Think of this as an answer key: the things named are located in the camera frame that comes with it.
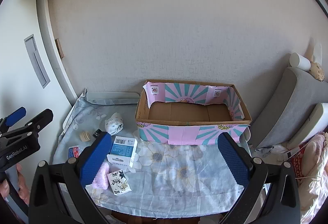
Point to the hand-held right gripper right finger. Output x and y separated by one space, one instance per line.
233 160

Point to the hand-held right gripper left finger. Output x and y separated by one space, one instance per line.
96 160

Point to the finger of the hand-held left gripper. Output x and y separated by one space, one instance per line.
16 115
38 120

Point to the pink fluffy scrunchie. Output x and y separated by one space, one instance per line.
101 178

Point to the red and white packet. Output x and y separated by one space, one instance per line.
74 151

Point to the small beige jar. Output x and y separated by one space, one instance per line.
85 136

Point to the small black jar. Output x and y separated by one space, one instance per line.
96 133

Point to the white and blue carton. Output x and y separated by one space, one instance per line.
123 149

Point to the white tissue pack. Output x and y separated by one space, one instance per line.
119 183

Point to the flower print sock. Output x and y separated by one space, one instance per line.
114 125

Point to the pink and teal cardboard box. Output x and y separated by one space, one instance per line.
179 134

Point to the person's left hand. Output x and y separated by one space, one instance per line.
20 172

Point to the white door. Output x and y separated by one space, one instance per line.
15 85

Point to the red patterned cloth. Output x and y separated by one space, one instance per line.
298 160

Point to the floral bed sheet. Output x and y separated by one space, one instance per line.
166 178

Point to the small wooden block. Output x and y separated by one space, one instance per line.
59 48

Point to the grey cushion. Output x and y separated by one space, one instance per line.
287 101

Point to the pink blanket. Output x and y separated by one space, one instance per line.
315 183

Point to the beige plush toy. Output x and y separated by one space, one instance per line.
316 71

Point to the white door frame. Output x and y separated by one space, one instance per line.
47 34

